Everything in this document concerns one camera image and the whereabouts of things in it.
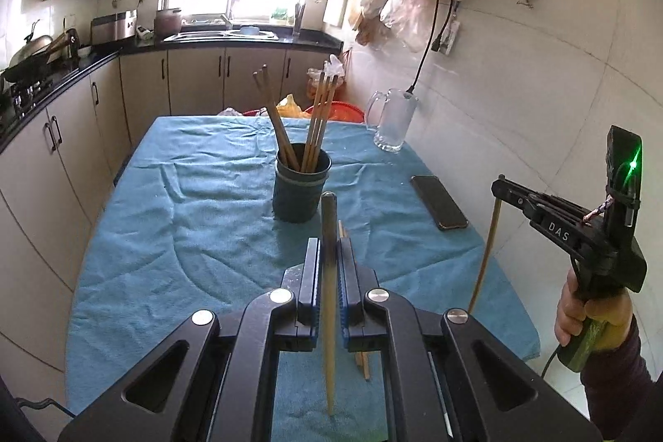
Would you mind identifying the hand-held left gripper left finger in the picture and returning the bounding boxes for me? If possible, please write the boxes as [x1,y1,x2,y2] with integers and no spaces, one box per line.
[57,237,324,442]

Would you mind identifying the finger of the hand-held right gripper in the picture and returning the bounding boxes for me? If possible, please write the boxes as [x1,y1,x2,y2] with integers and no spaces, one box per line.
[491,174,544,216]

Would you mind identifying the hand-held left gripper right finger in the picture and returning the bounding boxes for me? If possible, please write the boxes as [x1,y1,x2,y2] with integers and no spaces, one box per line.
[336,237,604,442]

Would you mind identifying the single bamboo chopstick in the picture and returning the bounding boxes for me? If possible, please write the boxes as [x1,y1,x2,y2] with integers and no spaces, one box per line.
[319,191,340,417]
[467,198,502,313]
[338,219,372,382]

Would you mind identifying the dark green perforated chopstick holder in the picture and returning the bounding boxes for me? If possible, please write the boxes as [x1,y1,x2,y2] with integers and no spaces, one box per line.
[272,143,332,224]

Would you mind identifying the bunch of bamboo chopsticks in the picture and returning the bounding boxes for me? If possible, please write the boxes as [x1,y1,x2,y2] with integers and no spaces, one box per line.
[252,59,340,174]

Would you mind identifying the person's right forearm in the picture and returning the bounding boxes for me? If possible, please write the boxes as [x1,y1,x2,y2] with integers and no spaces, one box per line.
[580,318,654,442]

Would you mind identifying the person's right hand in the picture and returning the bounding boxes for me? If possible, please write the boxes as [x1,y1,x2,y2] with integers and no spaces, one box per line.
[553,268,635,352]

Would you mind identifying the black smartphone in brown case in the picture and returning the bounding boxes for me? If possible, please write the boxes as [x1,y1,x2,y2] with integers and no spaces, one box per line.
[410,174,469,232]

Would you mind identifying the blue tablecloth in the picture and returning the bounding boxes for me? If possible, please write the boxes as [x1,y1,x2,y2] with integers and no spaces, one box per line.
[66,115,540,442]

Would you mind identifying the clear glass mug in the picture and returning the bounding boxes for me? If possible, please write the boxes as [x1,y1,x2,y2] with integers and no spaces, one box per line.
[365,88,418,153]

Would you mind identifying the red plastic basin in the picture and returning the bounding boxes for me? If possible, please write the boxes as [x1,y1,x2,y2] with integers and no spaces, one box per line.
[243,100,363,122]

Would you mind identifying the yellow plastic bag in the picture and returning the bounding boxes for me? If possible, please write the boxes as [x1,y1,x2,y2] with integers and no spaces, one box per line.
[277,94,312,119]

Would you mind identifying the plastic bag with orange bottle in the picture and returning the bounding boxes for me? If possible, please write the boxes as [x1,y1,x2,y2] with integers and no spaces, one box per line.
[307,53,347,101]

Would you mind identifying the clear plastic bag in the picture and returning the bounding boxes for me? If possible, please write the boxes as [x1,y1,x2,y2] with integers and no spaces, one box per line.
[380,0,438,52]

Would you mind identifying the beige lower kitchen cabinets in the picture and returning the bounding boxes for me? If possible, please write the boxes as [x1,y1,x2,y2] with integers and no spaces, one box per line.
[0,46,345,370]

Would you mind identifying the black kitchen countertop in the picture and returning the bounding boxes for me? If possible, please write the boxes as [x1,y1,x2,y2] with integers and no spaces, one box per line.
[0,28,343,153]

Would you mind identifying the brown filled plastic bag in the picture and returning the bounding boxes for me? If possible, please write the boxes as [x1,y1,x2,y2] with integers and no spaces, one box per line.
[348,0,394,46]

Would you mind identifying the steel kitchen sink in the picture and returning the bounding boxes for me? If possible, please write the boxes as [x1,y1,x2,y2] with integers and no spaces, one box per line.
[165,28,279,42]

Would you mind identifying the white cutting board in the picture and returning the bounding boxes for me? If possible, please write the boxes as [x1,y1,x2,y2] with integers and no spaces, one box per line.
[324,0,353,27]

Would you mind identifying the brown clay pot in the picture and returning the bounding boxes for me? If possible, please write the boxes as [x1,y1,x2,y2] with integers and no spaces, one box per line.
[154,7,183,38]

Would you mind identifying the stainless steel kitchen appliance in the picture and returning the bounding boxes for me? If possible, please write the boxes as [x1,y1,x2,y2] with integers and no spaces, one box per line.
[90,10,138,45]

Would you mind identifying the gas stove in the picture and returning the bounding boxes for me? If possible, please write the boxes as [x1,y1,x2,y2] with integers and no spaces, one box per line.
[0,74,55,122]

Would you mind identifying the black wok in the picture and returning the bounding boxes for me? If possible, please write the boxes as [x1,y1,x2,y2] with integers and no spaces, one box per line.
[2,20,70,83]

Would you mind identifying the black power plug cable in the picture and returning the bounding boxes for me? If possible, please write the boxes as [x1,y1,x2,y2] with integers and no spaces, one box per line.
[404,0,441,98]

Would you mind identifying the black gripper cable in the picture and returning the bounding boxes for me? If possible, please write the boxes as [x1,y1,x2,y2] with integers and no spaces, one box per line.
[541,343,568,378]
[15,398,73,419]

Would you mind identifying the white wall power strip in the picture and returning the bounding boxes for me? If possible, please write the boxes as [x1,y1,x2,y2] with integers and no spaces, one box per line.
[432,20,462,56]

